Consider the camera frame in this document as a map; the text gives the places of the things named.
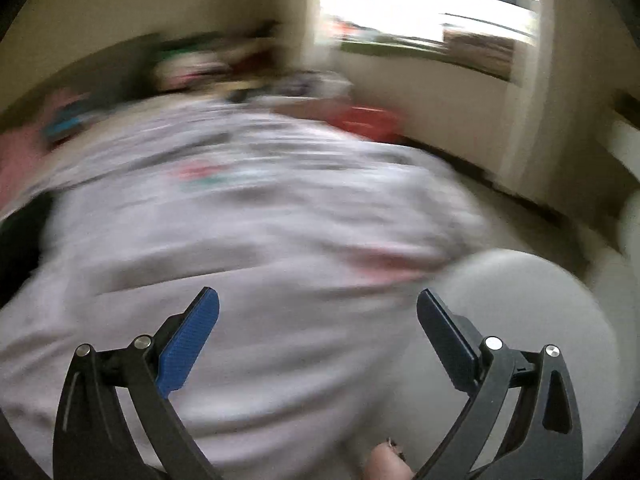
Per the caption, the black sweater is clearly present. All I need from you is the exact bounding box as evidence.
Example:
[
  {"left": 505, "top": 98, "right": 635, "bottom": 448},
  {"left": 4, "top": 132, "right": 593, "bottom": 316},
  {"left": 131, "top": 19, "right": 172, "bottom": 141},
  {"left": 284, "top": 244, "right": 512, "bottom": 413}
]
[{"left": 0, "top": 194, "right": 57, "bottom": 308}]

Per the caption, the bed with lilac sheet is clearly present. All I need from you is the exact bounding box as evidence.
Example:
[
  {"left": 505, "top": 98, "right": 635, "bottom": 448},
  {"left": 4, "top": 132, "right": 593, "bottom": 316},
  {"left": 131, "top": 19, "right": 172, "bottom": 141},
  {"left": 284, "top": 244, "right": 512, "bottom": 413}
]
[{"left": 0, "top": 95, "right": 501, "bottom": 480}]

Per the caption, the cream curtain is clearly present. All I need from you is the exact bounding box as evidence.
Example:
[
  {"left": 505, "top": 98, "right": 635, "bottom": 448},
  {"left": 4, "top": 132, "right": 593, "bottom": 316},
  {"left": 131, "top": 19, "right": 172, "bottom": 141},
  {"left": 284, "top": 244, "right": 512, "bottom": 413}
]
[{"left": 500, "top": 0, "right": 621, "bottom": 196}]

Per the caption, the pink quilt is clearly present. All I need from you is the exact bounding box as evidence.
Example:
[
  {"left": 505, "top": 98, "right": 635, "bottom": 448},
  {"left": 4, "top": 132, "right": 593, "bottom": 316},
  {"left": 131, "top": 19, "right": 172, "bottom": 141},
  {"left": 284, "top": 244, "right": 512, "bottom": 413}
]
[{"left": 0, "top": 87, "right": 96, "bottom": 196}]

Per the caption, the stack of colourful folded clothes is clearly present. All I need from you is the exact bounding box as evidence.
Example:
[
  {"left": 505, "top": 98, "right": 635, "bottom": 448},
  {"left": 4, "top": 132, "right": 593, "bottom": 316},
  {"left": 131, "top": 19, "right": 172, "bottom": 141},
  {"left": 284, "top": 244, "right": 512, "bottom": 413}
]
[{"left": 44, "top": 97, "right": 103, "bottom": 143}]

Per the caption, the white round stool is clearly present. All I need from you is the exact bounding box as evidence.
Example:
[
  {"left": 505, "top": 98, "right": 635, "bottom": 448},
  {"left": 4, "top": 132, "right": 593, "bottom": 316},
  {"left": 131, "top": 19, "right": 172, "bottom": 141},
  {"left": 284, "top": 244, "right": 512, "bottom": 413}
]
[{"left": 440, "top": 249, "right": 617, "bottom": 480}]

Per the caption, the red thing on floor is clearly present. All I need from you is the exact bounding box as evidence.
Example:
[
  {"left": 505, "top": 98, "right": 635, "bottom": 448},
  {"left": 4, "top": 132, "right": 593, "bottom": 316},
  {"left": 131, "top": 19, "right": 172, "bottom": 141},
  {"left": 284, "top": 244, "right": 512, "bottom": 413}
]
[{"left": 324, "top": 104, "right": 402, "bottom": 142}]

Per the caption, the white furniture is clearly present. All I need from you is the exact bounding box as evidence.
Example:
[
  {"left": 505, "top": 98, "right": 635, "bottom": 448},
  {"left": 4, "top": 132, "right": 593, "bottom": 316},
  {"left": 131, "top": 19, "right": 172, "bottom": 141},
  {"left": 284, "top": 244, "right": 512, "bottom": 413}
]
[{"left": 607, "top": 92, "right": 640, "bottom": 266}]

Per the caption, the grey headboard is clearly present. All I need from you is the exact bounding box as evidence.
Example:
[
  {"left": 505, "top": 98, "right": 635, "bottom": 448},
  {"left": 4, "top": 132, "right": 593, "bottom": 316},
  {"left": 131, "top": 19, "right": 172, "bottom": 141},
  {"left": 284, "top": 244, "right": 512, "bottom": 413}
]
[{"left": 0, "top": 34, "right": 163, "bottom": 123}]

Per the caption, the pile of mixed folded clothes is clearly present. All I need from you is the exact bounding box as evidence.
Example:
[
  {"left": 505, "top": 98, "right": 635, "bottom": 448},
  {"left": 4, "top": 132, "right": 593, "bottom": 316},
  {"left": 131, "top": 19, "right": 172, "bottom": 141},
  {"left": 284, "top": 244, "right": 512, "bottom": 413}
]
[{"left": 150, "top": 22, "right": 283, "bottom": 97}]

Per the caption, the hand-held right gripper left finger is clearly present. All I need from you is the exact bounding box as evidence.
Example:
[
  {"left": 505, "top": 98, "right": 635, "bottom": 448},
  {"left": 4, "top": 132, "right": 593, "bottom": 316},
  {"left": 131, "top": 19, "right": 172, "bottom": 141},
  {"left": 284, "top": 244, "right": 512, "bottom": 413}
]
[{"left": 52, "top": 286, "right": 223, "bottom": 480}]

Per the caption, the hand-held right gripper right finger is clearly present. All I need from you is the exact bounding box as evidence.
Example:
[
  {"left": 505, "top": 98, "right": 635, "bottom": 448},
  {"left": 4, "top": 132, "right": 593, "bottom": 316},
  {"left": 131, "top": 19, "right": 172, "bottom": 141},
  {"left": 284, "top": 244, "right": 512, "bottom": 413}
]
[{"left": 415, "top": 288, "right": 583, "bottom": 480}]

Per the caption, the window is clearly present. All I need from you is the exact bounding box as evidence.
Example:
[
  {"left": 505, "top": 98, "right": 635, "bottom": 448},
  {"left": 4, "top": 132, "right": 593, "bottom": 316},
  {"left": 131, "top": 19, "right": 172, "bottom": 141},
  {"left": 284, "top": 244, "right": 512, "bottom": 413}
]
[{"left": 319, "top": 0, "right": 542, "bottom": 58}]

